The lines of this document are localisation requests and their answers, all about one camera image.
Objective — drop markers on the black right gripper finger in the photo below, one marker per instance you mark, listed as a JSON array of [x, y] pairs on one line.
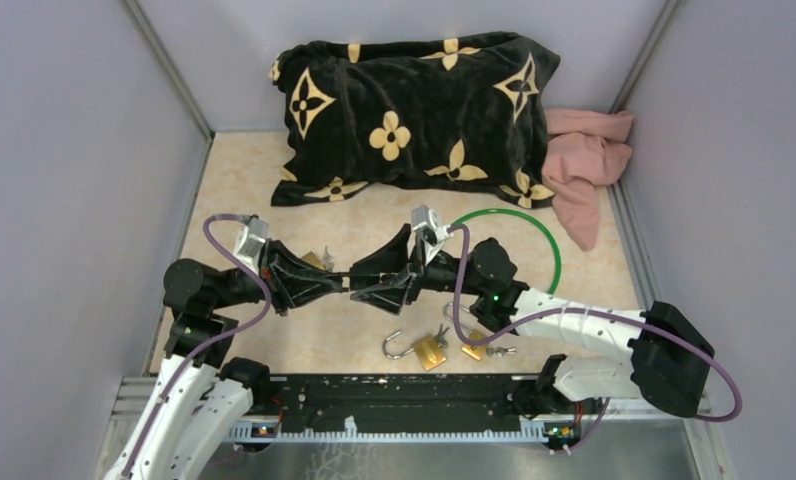
[[381, 298], [390, 258]]

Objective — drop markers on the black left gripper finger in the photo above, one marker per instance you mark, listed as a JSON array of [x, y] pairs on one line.
[[313, 291], [311, 275]]

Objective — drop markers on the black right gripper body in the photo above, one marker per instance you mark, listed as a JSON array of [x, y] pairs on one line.
[[438, 275]]

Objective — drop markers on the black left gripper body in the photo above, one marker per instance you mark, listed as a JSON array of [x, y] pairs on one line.
[[283, 288]]

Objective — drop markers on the brass padlock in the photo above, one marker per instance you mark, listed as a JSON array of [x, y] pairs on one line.
[[429, 355], [314, 260], [472, 332]]

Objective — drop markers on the silver padlock keys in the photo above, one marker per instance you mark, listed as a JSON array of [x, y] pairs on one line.
[[328, 260]]

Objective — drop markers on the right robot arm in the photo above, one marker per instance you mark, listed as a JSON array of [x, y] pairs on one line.
[[655, 354]]

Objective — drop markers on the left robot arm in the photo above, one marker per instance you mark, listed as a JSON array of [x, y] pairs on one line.
[[201, 397]]

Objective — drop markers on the keys of left padlock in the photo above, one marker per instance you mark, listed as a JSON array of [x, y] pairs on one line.
[[440, 337]]

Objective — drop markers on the keys of padlock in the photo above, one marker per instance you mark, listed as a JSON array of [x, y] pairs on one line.
[[440, 337], [499, 352]]

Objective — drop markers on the keys of right padlock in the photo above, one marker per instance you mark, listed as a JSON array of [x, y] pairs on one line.
[[499, 352]]

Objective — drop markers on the black floral plush blanket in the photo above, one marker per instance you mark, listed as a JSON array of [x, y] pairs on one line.
[[460, 114]]

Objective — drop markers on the pink cloth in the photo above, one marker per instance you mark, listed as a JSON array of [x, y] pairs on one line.
[[586, 150]]

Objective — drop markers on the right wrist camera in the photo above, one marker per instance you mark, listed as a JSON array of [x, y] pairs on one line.
[[428, 228]]

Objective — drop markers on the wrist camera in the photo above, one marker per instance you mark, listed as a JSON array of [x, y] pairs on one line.
[[251, 239], [428, 228]]

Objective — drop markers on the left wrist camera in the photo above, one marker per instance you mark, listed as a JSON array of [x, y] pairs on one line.
[[251, 239]]

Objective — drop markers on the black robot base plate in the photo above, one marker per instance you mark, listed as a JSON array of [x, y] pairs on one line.
[[412, 408]]

